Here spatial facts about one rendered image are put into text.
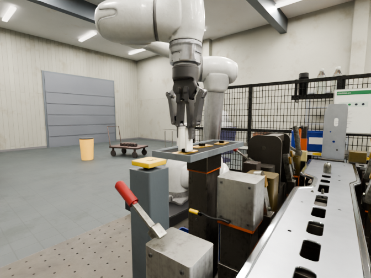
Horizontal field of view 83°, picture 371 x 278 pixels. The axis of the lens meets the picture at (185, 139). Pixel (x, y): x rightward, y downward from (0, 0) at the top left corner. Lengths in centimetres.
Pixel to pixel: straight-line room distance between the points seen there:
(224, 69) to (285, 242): 84
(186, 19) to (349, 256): 62
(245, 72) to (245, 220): 784
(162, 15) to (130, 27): 9
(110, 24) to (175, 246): 53
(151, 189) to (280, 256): 29
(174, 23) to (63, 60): 1018
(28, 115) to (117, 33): 949
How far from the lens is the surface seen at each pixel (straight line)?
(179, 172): 123
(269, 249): 50
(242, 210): 55
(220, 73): 113
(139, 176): 50
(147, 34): 62
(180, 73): 57
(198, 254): 36
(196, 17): 61
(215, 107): 115
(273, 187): 70
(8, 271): 112
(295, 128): 130
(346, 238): 61
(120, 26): 62
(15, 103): 999
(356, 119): 185
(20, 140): 1003
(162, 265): 37
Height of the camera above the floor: 126
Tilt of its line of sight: 6 degrees down
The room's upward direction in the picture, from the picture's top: straight up
